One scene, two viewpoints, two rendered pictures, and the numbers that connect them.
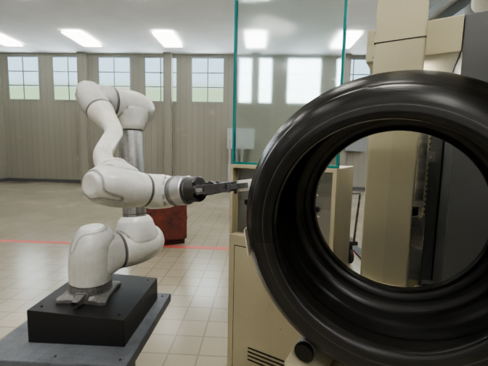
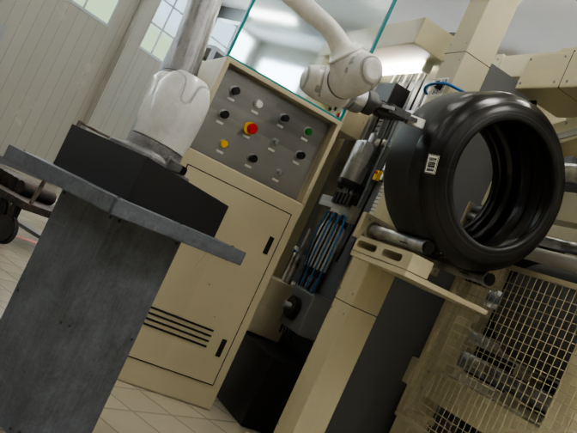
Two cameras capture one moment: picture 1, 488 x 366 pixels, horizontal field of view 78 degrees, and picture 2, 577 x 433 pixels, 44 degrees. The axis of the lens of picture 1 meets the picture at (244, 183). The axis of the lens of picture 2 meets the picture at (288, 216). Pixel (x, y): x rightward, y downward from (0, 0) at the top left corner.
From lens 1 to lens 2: 2.10 m
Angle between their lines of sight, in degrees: 55
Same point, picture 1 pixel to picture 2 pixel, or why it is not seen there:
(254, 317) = (177, 266)
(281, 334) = (207, 290)
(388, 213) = not seen: hidden behind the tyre
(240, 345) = not seen: hidden behind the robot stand
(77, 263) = (190, 118)
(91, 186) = (374, 71)
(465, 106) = (553, 137)
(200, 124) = not seen: outside the picture
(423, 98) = (543, 125)
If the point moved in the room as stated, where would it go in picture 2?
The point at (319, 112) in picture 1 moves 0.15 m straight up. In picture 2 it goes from (507, 106) to (525, 63)
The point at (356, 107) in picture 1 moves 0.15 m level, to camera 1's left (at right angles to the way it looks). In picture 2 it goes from (522, 114) to (510, 94)
